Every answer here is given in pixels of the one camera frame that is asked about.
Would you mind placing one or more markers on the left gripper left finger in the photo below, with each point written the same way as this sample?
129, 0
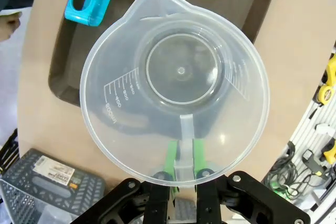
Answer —
147, 203

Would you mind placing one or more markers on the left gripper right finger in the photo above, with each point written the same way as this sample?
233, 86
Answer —
236, 203

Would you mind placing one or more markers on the yellow black hand tool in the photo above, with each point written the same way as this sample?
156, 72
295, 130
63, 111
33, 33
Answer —
330, 151

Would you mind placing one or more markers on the grey basket with label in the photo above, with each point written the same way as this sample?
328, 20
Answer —
86, 192

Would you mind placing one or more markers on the yellow clamp tool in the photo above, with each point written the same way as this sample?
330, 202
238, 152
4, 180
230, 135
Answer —
331, 69

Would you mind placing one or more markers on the clear plastic measuring cup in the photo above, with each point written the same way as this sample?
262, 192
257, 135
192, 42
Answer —
178, 85
60, 216

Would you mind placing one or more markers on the black serving tray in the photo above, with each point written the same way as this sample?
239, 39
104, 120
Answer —
65, 61

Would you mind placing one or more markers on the sticker label on basket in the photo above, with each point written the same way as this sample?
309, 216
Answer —
53, 172

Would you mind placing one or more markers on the person's left hand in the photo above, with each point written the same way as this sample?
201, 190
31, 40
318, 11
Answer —
10, 26

